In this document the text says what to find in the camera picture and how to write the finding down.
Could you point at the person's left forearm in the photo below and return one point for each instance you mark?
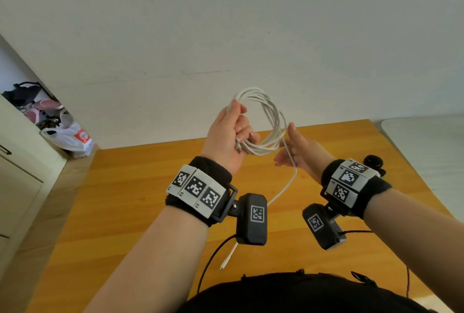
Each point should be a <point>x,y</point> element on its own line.
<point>152,265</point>

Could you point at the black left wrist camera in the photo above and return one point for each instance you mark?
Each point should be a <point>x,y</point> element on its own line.
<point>252,222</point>

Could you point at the white plastic bag red label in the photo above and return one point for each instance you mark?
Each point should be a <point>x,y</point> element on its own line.
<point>69,139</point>

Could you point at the person's right forearm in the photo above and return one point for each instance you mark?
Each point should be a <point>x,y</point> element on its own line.
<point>417,236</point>

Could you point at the white drawer cabinet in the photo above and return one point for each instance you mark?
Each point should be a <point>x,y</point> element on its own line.
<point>21,178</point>

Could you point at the person's black shirt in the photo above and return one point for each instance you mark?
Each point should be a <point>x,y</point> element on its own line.
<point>301,294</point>

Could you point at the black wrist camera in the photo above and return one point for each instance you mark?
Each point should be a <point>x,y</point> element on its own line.
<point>322,229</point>
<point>252,222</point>

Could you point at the person's right hand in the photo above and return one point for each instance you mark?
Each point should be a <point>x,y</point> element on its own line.
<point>308,157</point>

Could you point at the black left wristband with markers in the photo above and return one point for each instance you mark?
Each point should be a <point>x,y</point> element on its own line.
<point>197,186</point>

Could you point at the black right wristband with markers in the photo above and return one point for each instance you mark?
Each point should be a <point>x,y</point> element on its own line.
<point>349,178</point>

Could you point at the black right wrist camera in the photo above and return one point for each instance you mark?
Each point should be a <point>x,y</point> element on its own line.
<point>322,229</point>

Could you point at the person's left hand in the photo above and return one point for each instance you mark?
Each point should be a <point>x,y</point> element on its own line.
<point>221,142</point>

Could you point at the white side table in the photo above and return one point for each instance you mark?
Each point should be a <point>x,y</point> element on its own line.
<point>427,157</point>

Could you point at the black wristband with markers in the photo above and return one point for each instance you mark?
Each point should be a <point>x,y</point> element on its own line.
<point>349,178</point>
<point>197,186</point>

